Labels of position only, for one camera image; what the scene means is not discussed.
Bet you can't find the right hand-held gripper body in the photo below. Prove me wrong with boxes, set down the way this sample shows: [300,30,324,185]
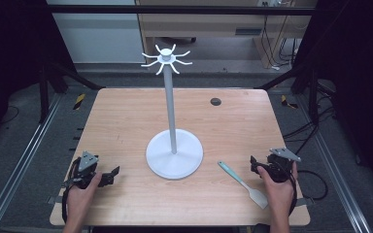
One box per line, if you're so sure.
[258,148,302,183]

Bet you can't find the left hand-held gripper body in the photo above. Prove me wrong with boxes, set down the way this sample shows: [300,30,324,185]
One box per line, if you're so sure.
[65,150,100,190]

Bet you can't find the person's right hand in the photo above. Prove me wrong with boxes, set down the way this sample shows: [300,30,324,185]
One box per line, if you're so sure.
[256,161,298,214]

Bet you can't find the person's left hand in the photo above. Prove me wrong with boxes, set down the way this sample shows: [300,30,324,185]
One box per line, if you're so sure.
[65,171,103,210]

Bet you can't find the yellow black striped tape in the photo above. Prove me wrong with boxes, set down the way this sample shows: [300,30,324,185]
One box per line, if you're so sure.
[280,94,299,110]
[73,93,87,111]

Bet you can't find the white hook stand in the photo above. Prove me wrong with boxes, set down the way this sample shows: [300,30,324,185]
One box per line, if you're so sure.
[141,44,204,181]

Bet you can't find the white cabinet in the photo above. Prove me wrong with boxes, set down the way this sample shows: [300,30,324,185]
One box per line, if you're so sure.
[46,0,147,64]

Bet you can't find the black curtain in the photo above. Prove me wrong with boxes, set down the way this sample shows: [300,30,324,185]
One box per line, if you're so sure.
[290,0,373,197]
[0,0,76,153]

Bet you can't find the wooden desk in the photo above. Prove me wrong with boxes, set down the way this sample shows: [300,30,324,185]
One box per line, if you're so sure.
[135,0,319,70]

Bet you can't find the teal handled white spatula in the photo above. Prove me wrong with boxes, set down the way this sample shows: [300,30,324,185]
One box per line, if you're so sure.
[217,160,269,210]

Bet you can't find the grey table strap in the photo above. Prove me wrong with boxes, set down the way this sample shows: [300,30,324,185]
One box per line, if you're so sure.
[46,195,63,206]
[295,197,316,208]

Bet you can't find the black floor cables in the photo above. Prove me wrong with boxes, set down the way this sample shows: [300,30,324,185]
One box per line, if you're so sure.
[283,79,337,157]

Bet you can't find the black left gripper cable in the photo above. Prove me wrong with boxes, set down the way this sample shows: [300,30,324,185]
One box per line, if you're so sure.
[60,156,82,225]

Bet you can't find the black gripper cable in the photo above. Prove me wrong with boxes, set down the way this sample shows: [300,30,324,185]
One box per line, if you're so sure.
[60,156,82,225]
[288,169,329,216]

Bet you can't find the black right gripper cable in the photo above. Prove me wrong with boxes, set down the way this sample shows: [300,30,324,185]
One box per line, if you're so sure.
[288,169,329,216]

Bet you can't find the aluminium floor rail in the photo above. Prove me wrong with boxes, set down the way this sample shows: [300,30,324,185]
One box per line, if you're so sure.
[0,92,63,233]
[294,94,373,233]

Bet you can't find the black metal stand frame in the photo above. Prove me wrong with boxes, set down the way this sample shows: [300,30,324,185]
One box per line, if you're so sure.
[38,61,107,124]
[254,63,322,126]

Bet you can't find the black hanging desk cables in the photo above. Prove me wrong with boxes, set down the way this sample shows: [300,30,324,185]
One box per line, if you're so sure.
[259,15,301,71]

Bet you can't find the black horizontal frame bar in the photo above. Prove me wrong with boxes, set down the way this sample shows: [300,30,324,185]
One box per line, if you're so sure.
[47,4,317,16]

